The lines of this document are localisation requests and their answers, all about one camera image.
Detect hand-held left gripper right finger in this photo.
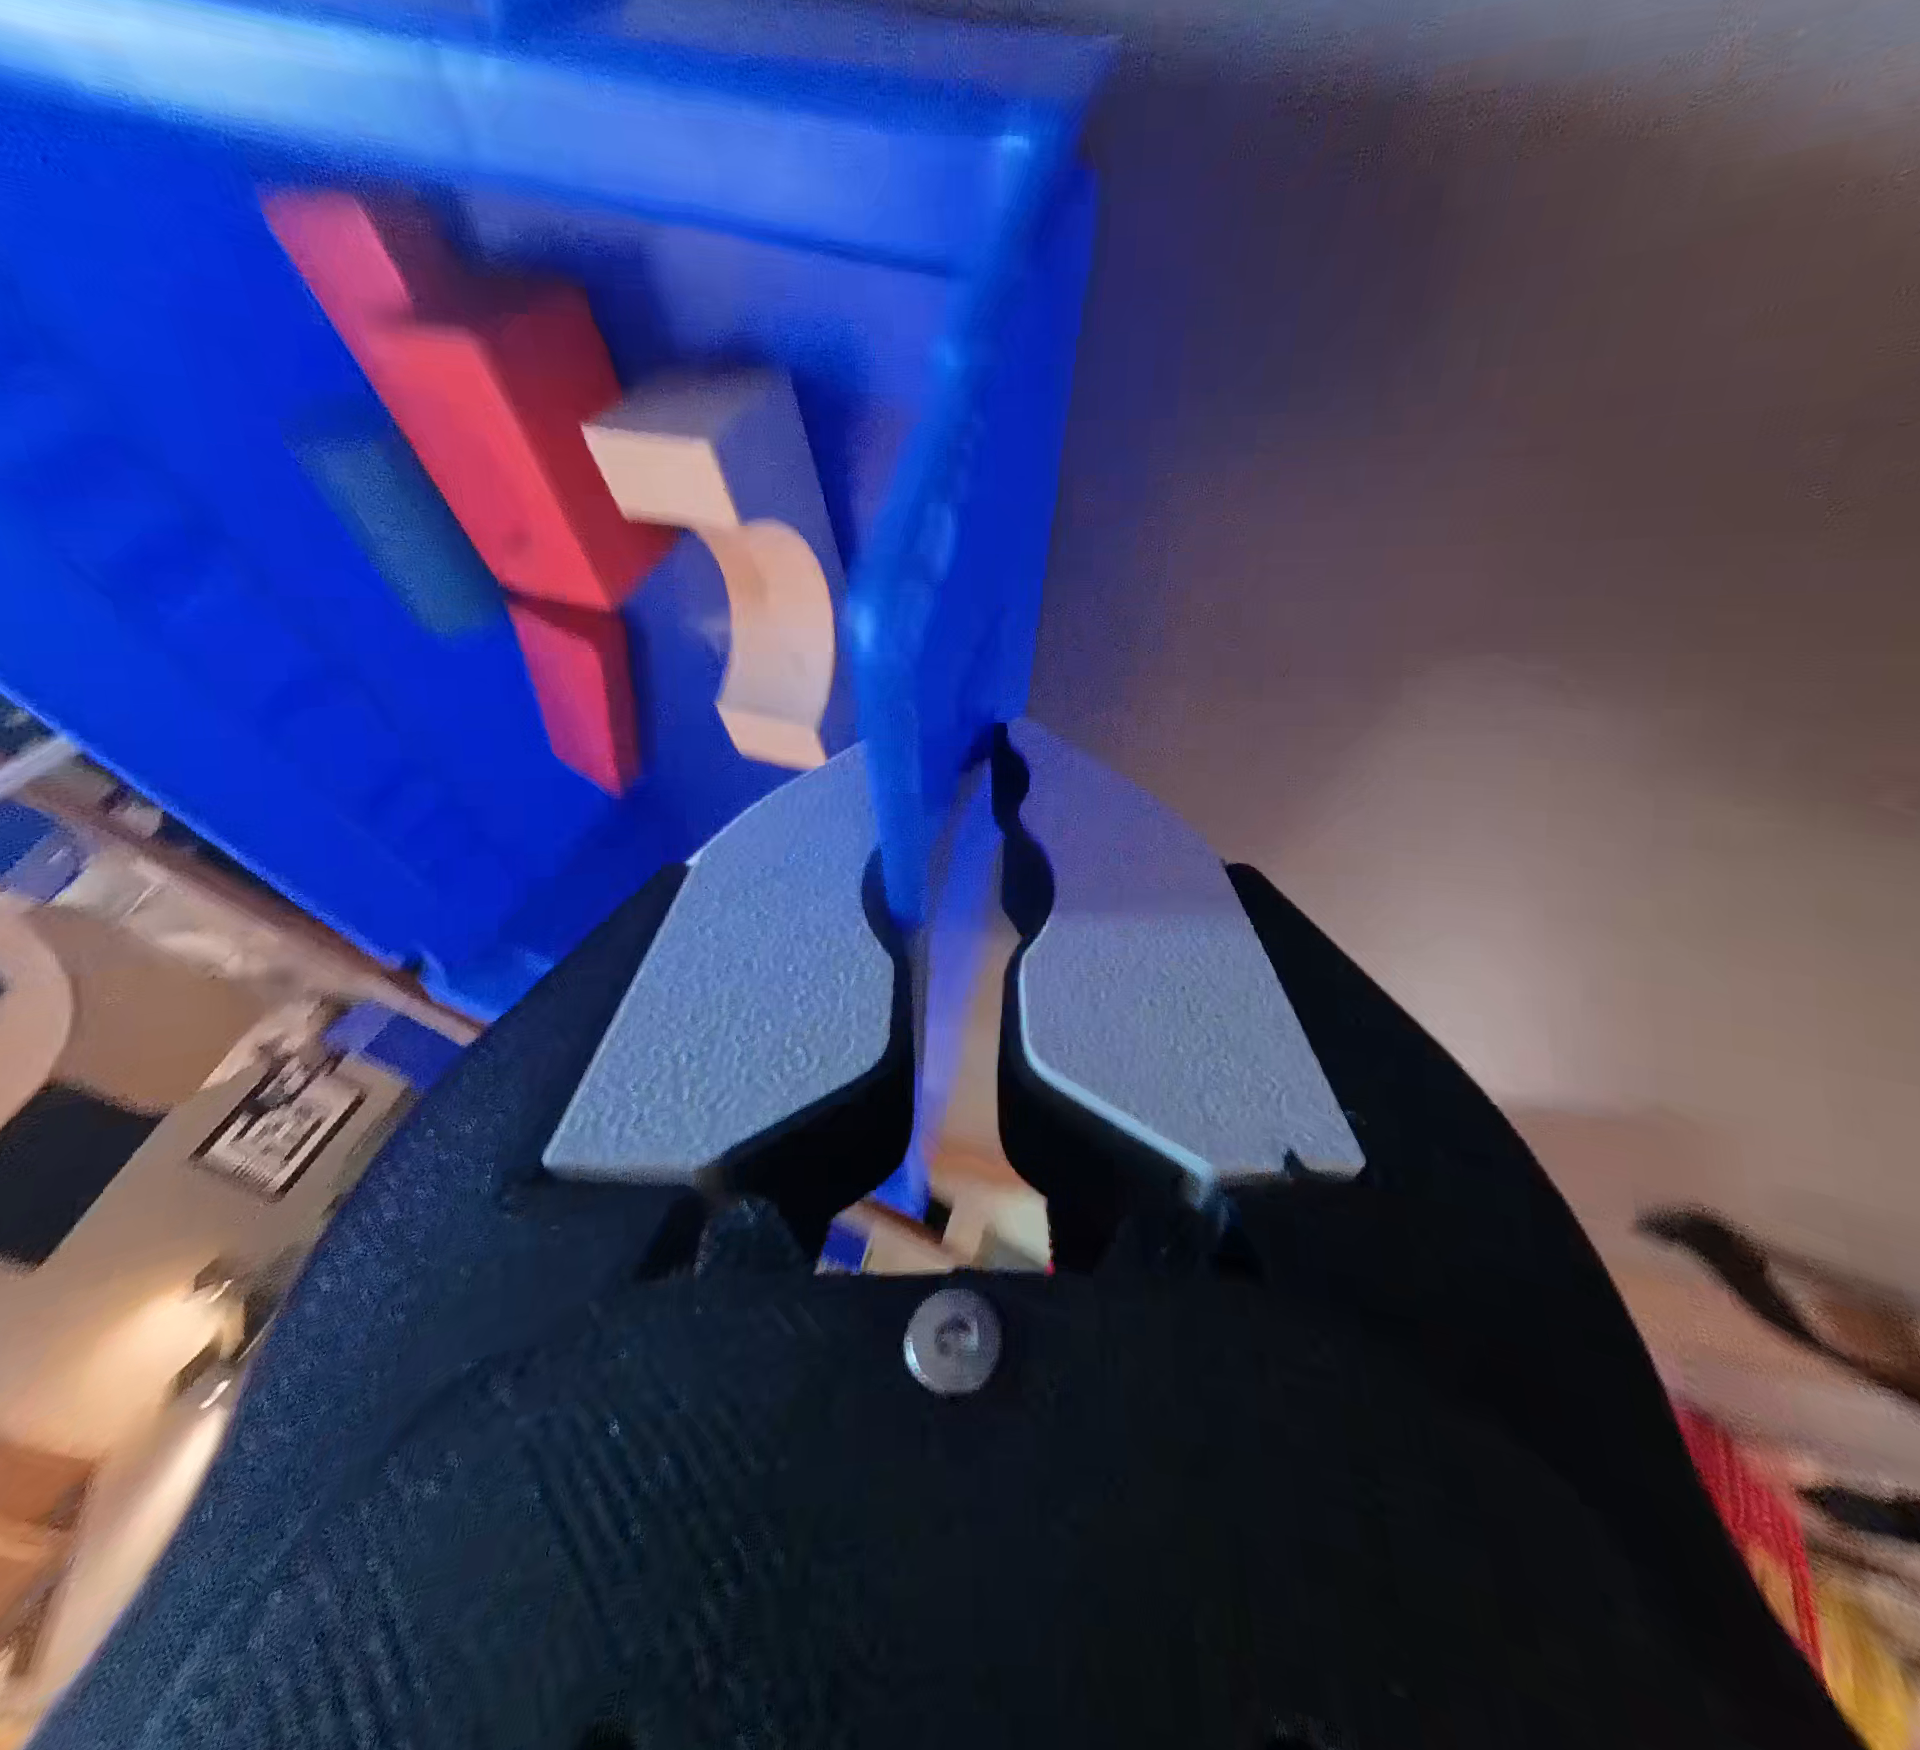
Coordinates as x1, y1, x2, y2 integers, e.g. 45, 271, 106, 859
994, 715, 1367, 1227

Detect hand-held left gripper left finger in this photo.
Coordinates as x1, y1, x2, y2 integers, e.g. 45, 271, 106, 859
541, 744, 914, 1204

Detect red arch wooden block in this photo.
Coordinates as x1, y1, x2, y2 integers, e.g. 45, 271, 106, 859
381, 280, 675, 612

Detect blue plastic bin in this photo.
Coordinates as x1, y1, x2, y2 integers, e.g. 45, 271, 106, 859
0, 0, 1119, 1032

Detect natural wood arch block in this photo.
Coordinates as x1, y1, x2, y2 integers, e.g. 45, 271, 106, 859
583, 370, 842, 768

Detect printed square tag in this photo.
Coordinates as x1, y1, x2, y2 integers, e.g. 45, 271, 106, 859
196, 1054, 369, 1197

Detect blue wooden cylinder block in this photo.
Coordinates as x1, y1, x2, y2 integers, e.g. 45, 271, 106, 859
301, 431, 496, 635

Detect red plastic bin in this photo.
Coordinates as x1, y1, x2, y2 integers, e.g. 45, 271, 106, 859
1671, 1405, 1825, 1677

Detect black strap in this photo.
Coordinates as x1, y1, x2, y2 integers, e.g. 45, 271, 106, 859
1642, 1210, 1920, 1400

